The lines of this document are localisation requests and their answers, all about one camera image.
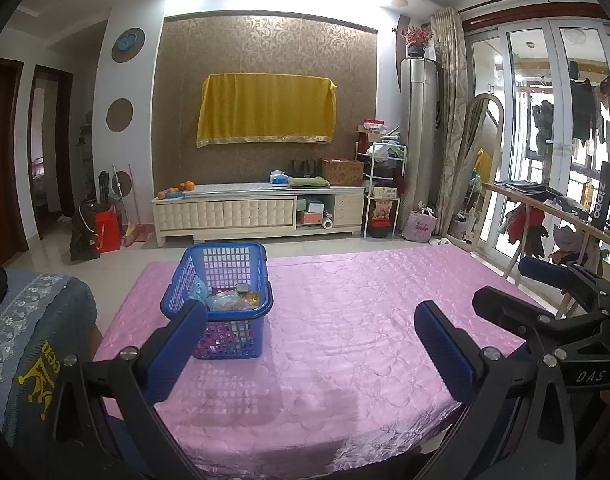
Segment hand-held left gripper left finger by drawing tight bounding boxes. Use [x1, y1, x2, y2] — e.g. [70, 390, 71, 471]
[47, 299, 208, 480]

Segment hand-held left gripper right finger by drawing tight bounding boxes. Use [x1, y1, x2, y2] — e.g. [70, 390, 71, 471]
[414, 301, 578, 480]

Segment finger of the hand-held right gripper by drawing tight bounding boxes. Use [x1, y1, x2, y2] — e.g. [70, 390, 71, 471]
[519, 257, 610, 311]
[472, 286, 610, 356]

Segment blue plastic basket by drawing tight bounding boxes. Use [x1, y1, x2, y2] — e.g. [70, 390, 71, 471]
[160, 242, 274, 360]

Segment clear blue print snack bag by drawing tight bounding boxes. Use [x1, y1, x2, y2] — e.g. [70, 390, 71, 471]
[205, 287, 246, 311]

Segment red and black clothes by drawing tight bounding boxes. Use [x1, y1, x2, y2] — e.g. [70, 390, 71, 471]
[500, 202, 550, 261]

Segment pink quilted tablecloth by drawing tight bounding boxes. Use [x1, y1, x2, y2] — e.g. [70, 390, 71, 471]
[92, 245, 556, 478]

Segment pink gift bag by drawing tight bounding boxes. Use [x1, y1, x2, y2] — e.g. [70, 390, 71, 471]
[402, 201, 438, 243]

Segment broom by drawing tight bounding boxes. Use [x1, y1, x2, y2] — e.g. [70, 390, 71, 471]
[112, 164, 148, 247]

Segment red paper bag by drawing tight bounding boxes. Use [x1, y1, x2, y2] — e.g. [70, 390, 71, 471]
[94, 210, 122, 253]

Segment grey crown print chair cover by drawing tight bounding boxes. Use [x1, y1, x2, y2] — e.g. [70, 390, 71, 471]
[0, 267, 98, 461]

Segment white television cabinet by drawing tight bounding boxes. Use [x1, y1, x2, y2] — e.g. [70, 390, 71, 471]
[151, 182, 366, 247]

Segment arched standing mirror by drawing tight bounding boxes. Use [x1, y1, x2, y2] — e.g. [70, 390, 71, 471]
[447, 92, 506, 251]

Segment black bag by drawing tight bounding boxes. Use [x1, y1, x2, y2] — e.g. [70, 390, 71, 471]
[70, 200, 102, 261]

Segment glass sliding door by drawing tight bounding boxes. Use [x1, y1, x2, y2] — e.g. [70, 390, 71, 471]
[465, 17, 610, 261]

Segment hanging dark clothes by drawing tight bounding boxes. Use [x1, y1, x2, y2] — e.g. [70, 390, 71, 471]
[532, 62, 610, 156]

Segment white shelf rack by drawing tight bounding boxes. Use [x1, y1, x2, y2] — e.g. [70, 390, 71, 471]
[363, 141, 407, 238]

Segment silver tower air conditioner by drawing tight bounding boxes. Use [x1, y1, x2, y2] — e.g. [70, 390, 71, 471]
[401, 57, 440, 236]

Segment beige patterned curtain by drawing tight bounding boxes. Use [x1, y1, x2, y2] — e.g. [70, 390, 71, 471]
[430, 7, 468, 231]

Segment white plastic bag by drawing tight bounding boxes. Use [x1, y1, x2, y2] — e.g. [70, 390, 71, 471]
[372, 142, 406, 161]

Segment cardboard box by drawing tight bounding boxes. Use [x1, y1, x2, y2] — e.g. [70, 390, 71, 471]
[321, 159, 364, 187]

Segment red and white boxes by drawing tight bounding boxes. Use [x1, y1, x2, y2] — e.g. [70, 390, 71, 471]
[357, 119, 386, 143]

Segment brown wooden door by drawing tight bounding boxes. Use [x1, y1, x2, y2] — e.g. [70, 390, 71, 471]
[0, 57, 28, 266]

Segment vase with red flowers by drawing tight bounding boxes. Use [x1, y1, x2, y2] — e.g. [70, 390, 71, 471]
[401, 25, 434, 58]

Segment wooden drying rail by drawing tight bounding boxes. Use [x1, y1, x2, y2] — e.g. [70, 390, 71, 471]
[482, 180, 610, 311]

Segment black lettered strap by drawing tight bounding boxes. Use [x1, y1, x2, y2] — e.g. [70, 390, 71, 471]
[592, 162, 610, 226]

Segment round wall disc with clock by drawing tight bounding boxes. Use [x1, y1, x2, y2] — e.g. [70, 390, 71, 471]
[111, 27, 146, 63]

